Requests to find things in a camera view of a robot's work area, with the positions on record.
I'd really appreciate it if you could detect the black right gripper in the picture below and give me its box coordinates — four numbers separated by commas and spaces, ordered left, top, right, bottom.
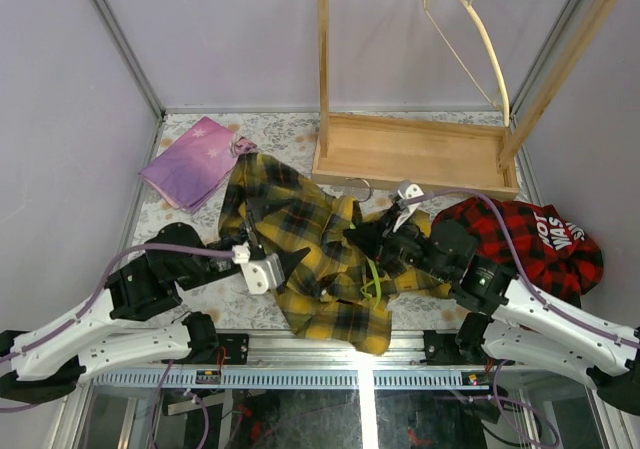
344, 203, 451, 283

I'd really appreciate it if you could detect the green clothes hanger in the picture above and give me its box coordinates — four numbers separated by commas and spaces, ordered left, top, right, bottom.
339, 177, 386, 312

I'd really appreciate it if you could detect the yellow plaid shirt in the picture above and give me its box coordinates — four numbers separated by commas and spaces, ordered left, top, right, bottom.
218, 153, 450, 355

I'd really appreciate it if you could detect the red black plaid shirt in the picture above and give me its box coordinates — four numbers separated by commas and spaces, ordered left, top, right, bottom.
434, 197, 604, 307

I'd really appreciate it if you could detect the cream clothes hanger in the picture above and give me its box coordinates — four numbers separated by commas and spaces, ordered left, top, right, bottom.
417, 0, 511, 127

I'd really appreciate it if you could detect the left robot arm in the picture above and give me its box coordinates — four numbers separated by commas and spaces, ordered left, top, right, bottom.
1, 199, 309, 411

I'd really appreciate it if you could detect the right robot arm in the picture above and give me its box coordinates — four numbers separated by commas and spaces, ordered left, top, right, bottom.
344, 220, 639, 415

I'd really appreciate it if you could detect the wooden clothes rack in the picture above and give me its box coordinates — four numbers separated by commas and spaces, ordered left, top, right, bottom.
312, 0, 619, 200

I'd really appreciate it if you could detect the purple folded cloth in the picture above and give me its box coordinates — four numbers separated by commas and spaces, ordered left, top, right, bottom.
140, 117, 257, 214

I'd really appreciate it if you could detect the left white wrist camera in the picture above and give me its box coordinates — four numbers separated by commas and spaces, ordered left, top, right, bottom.
232, 242, 285, 295

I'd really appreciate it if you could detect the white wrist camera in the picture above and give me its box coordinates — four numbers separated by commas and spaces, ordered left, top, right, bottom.
391, 180, 424, 233
232, 242, 285, 295

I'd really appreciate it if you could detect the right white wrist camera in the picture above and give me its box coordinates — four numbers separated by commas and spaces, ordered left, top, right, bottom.
391, 180, 424, 233

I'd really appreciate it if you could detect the aluminium mounting rail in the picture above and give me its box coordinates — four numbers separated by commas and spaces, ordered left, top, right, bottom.
74, 326, 611, 390

